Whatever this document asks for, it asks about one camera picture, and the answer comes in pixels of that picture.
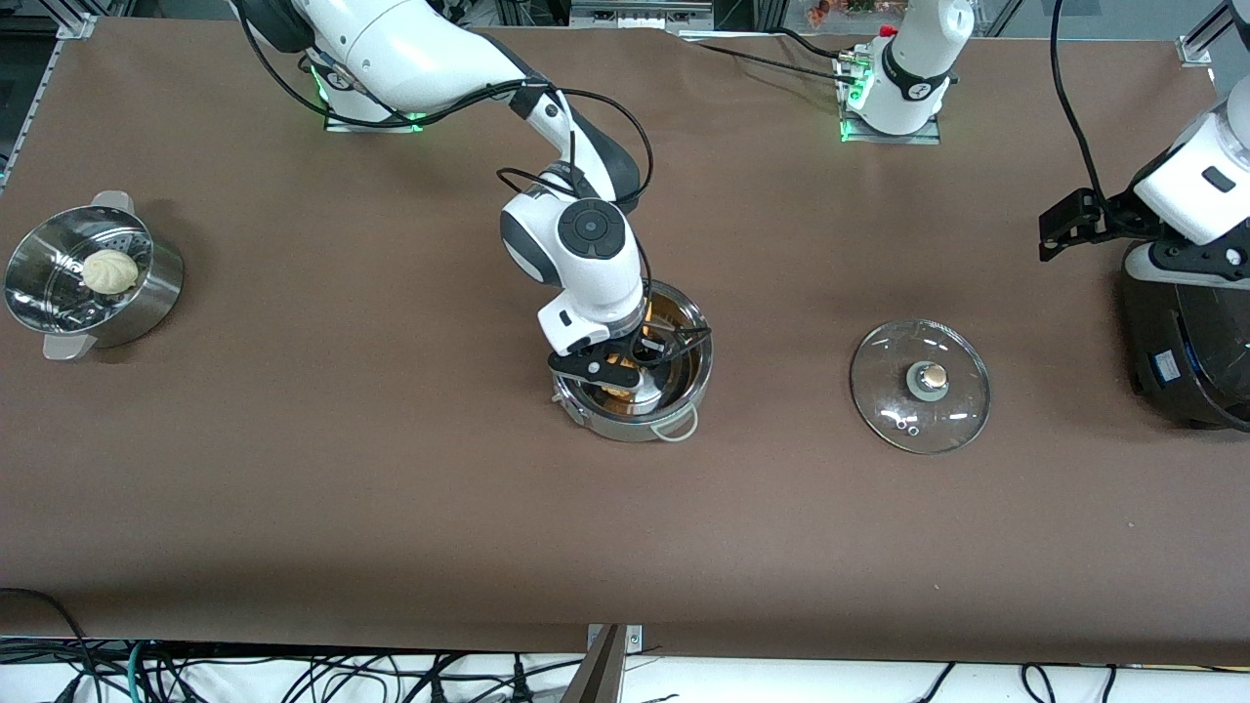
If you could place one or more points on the steel steamer pot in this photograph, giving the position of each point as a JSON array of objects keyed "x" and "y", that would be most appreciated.
[{"x": 146, "y": 303}]

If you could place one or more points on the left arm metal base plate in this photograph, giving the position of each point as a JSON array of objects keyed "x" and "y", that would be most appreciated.
[{"x": 933, "y": 135}]

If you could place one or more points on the grey metal box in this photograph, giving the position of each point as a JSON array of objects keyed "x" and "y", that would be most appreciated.
[{"x": 640, "y": 12}]

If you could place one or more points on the white steamed bun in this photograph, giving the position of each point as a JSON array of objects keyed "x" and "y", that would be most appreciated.
[{"x": 109, "y": 271}]

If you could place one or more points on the glass pot lid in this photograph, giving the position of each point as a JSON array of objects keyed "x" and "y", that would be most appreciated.
[{"x": 889, "y": 371}]

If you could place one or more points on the aluminium corner profile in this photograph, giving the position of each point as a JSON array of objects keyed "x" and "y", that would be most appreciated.
[{"x": 1201, "y": 39}]

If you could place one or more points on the aluminium profile post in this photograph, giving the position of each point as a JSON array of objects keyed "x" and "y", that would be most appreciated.
[{"x": 598, "y": 674}]

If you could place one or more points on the orange background item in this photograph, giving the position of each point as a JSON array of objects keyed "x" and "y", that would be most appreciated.
[{"x": 840, "y": 10}]

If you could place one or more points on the brown table mat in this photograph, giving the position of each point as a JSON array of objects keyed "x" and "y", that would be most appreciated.
[{"x": 625, "y": 547}]

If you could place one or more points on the steel cooking pot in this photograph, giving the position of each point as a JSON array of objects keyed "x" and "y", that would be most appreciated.
[{"x": 625, "y": 431}]

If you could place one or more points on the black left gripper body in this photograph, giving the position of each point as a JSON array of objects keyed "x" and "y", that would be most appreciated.
[{"x": 1114, "y": 216}]

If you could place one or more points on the yellow corn cob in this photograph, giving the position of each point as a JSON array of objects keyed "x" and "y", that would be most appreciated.
[{"x": 617, "y": 369}]

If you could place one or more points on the black rice cooker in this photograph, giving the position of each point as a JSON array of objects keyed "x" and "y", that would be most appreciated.
[{"x": 1187, "y": 371}]

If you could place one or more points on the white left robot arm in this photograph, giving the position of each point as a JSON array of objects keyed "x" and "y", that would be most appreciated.
[{"x": 913, "y": 59}]

